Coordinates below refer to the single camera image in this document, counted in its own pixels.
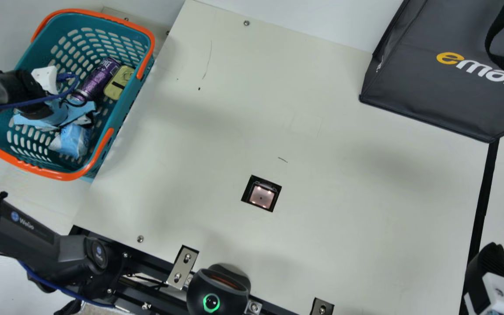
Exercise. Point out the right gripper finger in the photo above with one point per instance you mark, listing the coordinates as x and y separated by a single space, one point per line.
490 271

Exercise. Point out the small square scanner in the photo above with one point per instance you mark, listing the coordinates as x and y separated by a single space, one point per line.
261 194

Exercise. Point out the black strip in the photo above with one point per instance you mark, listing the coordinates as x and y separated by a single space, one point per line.
484 197

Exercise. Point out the black device with green light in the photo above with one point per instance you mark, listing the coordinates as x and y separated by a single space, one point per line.
217 291

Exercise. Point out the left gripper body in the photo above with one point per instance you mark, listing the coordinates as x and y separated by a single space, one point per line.
71 114

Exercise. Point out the pale blue wet wipes pack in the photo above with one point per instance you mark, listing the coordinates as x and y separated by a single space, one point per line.
72 140

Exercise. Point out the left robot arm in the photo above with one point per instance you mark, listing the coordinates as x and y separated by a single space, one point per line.
11 232

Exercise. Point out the teal shopping basket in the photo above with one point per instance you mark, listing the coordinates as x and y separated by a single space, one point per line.
81 35

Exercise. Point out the gold rectangular tin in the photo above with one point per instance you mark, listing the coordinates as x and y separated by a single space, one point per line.
118 83

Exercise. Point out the purple can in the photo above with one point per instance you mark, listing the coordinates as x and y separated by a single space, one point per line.
96 78

